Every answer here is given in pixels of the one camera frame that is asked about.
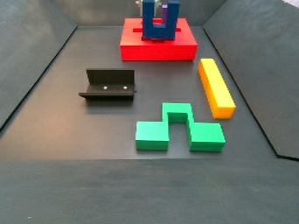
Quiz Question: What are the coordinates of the red slotted board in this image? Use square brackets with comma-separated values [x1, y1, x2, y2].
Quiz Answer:
[119, 18, 198, 61]

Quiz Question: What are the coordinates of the yellow long bar block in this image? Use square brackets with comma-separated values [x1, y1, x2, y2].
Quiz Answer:
[199, 59, 236, 119]

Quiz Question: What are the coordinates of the black angled bracket holder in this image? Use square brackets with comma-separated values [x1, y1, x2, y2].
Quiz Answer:
[79, 68, 136, 99]

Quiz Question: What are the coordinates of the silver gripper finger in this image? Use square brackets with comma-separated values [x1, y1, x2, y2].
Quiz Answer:
[135, 0, 143, 17]

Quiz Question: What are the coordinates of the green stepped block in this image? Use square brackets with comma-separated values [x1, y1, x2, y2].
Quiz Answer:
[135, 102, 226, 151]

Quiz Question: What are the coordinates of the dark blue U-shaped block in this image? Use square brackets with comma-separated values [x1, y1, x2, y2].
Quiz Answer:
[143, 0, 180, 40]

